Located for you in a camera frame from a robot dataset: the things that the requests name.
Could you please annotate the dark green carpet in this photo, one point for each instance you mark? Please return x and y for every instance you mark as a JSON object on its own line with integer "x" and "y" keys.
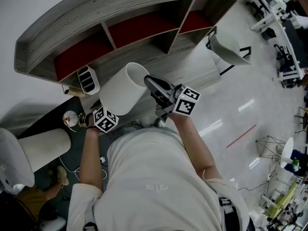
{"x": 75, "y": 150}

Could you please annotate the yellow-green chair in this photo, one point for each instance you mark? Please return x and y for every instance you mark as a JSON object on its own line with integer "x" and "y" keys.
{"x": 284, "y": 201}

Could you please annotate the person's black harness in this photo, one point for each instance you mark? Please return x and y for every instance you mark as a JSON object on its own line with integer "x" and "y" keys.
{"x": 228, "y": 213}

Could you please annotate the person's white shirt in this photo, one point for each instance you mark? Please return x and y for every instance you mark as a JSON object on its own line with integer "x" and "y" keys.
{"x": 154, "y": 182}

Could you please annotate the black office chair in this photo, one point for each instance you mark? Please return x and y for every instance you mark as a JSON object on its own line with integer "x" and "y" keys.
{"x": 258, "y": 5}
{"x": 284, "y": 53}

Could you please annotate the white table lamp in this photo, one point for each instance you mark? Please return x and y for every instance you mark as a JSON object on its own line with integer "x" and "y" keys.
{"x": 122, "y": 90}

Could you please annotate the black bin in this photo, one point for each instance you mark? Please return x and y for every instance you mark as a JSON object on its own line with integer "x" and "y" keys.
{"x": 268, "y": 33}

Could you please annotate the grey wooden desk with shelves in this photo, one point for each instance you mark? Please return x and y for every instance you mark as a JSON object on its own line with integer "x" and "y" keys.
{"x": 149, "y": 58}

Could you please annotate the grey chair with black frame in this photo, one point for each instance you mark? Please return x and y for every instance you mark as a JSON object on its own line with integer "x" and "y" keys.
{"x": 228, "y": 49}

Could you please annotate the person's grey trousers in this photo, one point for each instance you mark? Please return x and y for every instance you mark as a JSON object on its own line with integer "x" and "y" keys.
{"x": 144, "y": 130}

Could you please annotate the red floor tape strip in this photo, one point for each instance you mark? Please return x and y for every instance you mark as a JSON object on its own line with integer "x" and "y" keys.
{"x": 241, "y": 136}

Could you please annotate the beige tube with dark end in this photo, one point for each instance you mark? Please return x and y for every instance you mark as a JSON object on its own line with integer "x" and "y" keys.
{"x": 72, "y": 91}

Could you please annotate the white pen organizer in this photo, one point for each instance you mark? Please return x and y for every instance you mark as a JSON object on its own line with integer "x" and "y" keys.
{"x": 87, "y": 80}

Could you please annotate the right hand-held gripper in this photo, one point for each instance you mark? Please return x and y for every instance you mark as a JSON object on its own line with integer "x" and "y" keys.
{"x": 186, "y": 102}

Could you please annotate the person's left forearm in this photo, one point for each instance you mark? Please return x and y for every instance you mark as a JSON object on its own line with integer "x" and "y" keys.
{"x": 91, "y": 157}

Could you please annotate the white round side table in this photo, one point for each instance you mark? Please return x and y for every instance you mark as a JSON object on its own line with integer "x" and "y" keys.
{"x": 287, "y": 150}

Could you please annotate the person's left white shoe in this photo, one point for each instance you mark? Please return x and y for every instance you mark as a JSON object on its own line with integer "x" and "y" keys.
{"x": 144, "y": 122}

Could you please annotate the person's right forearm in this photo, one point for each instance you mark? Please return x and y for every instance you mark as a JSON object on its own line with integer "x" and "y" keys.
{"x": 190, "y": 143}

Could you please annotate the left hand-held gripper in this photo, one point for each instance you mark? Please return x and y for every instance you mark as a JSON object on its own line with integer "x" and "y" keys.
{"x": 106, "y": 120}

